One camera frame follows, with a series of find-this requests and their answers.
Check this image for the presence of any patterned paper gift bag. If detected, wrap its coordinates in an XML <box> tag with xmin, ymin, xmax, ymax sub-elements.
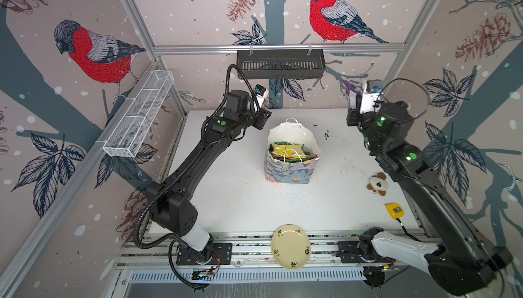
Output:
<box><xmin>264</xmin><ymin>118</ymin><xmax>322</xmax><ymax>184</ymax></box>

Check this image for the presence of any purple candy snack bag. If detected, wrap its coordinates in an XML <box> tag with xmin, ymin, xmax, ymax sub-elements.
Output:
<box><xmin>343</xmin><ymin>80</ymin><xmax>362</xmax><ymax>103</ymax></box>

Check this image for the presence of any yellow snack bag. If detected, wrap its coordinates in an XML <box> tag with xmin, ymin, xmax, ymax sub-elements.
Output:
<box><xmin>271</xmin><ymin>143</ymin><xmax>306</xmax><ymax>161</ymax></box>

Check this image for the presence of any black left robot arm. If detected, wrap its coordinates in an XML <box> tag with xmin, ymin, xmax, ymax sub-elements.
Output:
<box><xmin>133</xmin><ymin>85</ymin><xmax>271</xmax><ymax>262</ymax></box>

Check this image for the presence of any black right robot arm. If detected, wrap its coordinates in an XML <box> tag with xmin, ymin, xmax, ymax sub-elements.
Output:
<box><xmin>347</xmin><ymin>101</ymin><xmax>513</xmax><ymax>296</ymax></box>

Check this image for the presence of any brown white plush toy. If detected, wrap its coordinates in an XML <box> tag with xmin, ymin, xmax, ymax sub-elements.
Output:
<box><xmin>366</xmin><ymin>172</ymin><xmax>389</xmax><ymax>197</ymax></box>

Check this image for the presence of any yellow tape measure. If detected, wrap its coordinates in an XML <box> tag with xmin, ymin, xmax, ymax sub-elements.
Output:
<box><xmin>385</xmin><ymin>203</ymin><xmax>405</xmax><ymax>220</ymax></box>

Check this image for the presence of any cream ceramic plate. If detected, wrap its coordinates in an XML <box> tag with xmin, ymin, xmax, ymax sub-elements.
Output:
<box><xmin>270</xmin><ymin>224</ymin><xmax>312</xmax><ymax>270</ymax></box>

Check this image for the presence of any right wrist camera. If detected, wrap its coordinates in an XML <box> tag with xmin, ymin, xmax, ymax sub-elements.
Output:
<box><xmin>360</xmin><ymin>80</ymin><xmax>384</xmax><ymax>114</ymax></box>

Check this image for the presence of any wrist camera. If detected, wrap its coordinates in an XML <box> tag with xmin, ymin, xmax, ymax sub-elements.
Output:
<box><xmin>360</xmin><ymin>80</ymin><xmax>384</xmax><ymax>114</ymax></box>
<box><xmin>254</xmin><ymin>85</ymin><xmax>268</xmax><ymax>104</ymax></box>

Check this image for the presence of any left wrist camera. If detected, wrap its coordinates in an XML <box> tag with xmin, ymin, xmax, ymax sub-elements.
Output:
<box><xmin>254</xmin><ymin>85</ymin><xmax>268</xmax><ymax>104</ymax></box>

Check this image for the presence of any black hanging wall basket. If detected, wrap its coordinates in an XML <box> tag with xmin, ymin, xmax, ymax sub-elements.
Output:
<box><xmin>236</xmin><ymin>49</ymin><xmax>326</xmax><ymax>80</ymax></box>

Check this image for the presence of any horizontal aluminium frame bar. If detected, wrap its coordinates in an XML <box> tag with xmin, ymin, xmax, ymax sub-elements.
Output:
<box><xmin>153</xmin><ymin>43</ymin><xmax>406</xmax><ymax>56</ymax></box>

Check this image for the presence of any white wire mesh shelf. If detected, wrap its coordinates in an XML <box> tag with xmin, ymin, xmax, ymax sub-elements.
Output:
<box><xmin>104</xmin><ymin>70</ymin><xmax>174</xmax><ymax>158</ymax></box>

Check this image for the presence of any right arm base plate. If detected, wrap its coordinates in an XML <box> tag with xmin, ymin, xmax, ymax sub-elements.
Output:
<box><xmin>336</xmin><ymin>241</ymin><xmax>395</xmax><ymax>264</ymax></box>

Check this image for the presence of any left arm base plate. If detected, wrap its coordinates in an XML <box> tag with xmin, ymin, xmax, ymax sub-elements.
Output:
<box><xmin>176</xmin><ymin>243</ymin><xmax>232</xmax><ymax>266</ymax></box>

